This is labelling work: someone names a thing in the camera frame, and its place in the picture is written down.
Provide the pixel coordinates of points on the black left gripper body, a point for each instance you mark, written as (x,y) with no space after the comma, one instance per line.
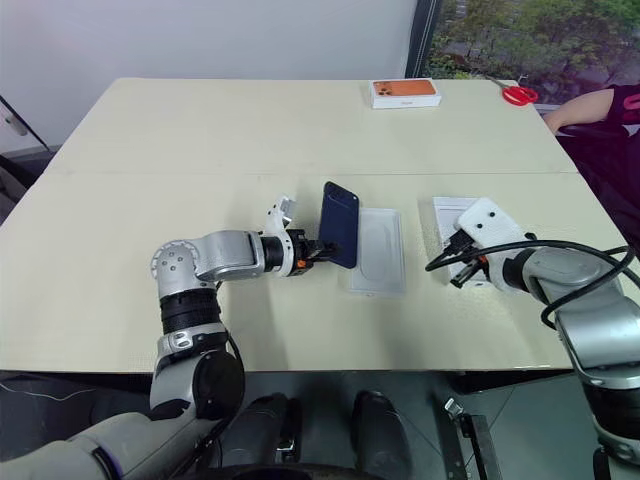
(300,250)

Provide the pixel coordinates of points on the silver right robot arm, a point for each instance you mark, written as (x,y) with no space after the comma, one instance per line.
(580,280)

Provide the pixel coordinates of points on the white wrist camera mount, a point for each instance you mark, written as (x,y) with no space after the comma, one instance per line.
(281,212)
(487,222)

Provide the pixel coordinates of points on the dark rounded shape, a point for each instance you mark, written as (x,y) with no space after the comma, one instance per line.
(380,427)
(262,425)

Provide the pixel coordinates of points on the dark blue smartphone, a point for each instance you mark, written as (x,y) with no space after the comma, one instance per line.
(339,227)

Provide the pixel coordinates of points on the person's dark shirt torso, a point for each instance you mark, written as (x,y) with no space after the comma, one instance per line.
(607,155)

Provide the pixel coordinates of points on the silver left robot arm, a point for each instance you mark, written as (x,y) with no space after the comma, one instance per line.
(225,255)

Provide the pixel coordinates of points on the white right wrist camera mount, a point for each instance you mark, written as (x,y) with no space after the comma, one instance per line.
(487,222)

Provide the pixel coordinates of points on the metal frame with caster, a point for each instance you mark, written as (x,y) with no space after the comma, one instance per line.
(467,440)

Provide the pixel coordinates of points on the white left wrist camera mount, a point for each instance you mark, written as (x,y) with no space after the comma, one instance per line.
(281,212)

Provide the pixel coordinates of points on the phone box with orange print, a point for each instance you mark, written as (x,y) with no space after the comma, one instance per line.
(404,94)

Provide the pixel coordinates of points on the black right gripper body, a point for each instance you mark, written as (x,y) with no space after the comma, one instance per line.
(477,262)

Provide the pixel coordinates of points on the black window frame post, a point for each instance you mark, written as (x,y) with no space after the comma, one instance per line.
(422,37)

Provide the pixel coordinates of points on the person's bare forearm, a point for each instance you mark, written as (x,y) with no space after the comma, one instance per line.
(580,107)

